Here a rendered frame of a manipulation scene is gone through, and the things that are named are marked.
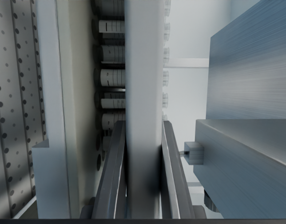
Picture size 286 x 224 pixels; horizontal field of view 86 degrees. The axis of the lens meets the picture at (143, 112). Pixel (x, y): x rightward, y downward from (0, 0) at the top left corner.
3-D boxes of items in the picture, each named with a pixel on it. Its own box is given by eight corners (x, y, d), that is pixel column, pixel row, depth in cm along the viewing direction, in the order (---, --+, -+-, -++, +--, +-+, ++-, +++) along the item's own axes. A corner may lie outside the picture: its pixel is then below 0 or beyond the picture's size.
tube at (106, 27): (71, 23, 12) (166, 26, 12) (72, 41, 12) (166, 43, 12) (63, 15, 11) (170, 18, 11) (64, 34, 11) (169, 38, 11)
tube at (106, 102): (75, 91, 13) (165, 92, 13) (76, 107, 13) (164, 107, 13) (68, 91, 11) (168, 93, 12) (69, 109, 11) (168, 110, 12)
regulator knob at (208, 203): (208, 214, 22) (237, 214, 22) (209, 199, 22) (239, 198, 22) (199, 198, 26) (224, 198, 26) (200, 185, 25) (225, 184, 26)
